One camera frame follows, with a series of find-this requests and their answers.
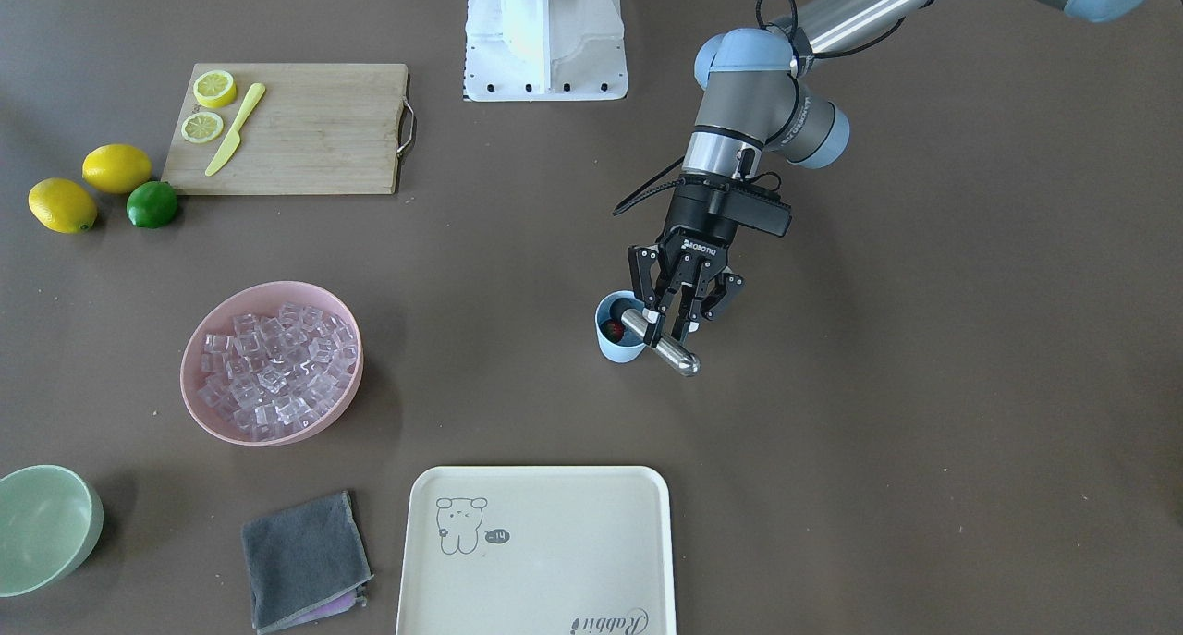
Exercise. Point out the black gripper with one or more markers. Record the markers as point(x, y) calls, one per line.
point(700, 215)

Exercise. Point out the steel muddler black tip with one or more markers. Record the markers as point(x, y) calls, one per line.
point(673, 353)

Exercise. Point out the light blue cup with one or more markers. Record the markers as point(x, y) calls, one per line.
point(610, 307)

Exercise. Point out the red strawberry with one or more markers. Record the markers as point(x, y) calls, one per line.
point(613, 331)

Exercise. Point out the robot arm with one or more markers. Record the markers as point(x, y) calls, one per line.
point(756, 102)

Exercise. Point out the pile of clear ice cubes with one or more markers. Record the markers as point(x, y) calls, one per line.
point(277, 367)

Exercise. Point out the cream rabbit tray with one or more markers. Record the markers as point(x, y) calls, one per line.
point(538, 550)

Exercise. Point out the wooden cutting board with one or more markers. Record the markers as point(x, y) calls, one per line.
point(320, 128)

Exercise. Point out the pink bowl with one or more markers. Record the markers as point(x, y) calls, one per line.
point(199, 404)

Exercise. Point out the yellow plastic knife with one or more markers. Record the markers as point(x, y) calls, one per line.
point(232, 140)

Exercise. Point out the grey folded cloth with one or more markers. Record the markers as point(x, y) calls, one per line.
point(305, 563)

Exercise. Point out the lemon half lower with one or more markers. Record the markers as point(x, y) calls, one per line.
point(215, 89)

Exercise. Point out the lemon slice upper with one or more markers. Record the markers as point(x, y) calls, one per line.
point(201, 127)

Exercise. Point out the green lime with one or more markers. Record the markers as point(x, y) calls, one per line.
point(152, 205)

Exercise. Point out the yellow lemon far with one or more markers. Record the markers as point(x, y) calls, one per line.
point(117, 168)

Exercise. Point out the yellow lemon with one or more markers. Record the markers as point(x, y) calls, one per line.
point(62, 205)
point(117, 168)

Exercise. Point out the yellow lemon near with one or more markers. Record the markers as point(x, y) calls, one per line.
point(62, 205)

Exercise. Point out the green bowl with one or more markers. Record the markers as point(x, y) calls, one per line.
point(51, 519)

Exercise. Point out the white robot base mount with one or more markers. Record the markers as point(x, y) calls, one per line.
point(544, 51)

